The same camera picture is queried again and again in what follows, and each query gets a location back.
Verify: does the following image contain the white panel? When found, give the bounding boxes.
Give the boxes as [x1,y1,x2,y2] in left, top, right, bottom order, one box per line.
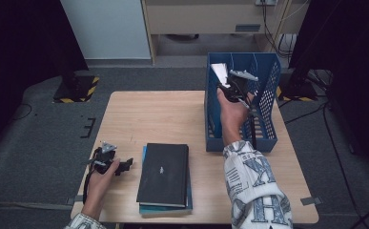
[59,0,152,60]

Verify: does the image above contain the person's right hand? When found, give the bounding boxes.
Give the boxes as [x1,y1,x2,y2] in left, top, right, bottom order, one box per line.
[216,88,256,146]

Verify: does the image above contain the long black floor cable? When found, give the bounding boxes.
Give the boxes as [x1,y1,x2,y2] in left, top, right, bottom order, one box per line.
[322,101,364,223]

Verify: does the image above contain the beige wooden desk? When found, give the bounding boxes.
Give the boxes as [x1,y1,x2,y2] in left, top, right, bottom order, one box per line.
[140,0,312,67]

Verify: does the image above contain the dark illustrated book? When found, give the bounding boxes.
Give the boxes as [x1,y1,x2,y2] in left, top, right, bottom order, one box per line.
[138,145,194,217]

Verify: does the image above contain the blue file rack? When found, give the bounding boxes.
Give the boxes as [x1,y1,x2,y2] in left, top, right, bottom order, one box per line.
[204,52,282,153]

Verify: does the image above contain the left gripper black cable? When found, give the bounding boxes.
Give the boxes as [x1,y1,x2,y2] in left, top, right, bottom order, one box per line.
[82,160,97,204]

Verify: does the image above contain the black book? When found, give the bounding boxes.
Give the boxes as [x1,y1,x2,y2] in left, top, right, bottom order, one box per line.
[135,142,190,208]

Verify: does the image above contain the black stand with striped base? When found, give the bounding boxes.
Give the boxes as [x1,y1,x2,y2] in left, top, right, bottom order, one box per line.
[276,68,318,103]
[52,71,100,104]

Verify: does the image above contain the thin black floor cable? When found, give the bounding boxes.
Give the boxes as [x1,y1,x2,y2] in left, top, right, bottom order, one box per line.
[11,103,33,121]

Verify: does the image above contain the black curtain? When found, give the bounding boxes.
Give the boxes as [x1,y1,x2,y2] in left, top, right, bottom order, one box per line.
[288,0,369,179]
[0,0,90,160]

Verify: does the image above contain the black hanging cables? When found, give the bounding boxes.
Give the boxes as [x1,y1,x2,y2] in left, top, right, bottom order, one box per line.
[260,0,297,59]

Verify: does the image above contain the grey tape piece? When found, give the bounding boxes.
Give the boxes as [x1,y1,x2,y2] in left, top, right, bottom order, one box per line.
[300,197,323,206]
[66,195,85,206]

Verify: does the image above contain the person's left hand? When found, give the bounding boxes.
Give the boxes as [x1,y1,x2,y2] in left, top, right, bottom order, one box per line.
[81,158,122,207]

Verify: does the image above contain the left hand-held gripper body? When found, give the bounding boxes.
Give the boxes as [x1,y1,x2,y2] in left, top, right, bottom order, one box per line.
[89,141,120,175]

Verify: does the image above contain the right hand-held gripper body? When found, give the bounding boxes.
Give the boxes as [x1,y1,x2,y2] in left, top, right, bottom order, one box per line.
[227,69,260,103]

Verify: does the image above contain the bright blue book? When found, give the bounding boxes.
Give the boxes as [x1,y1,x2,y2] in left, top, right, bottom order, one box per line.
[209,62,232,138]

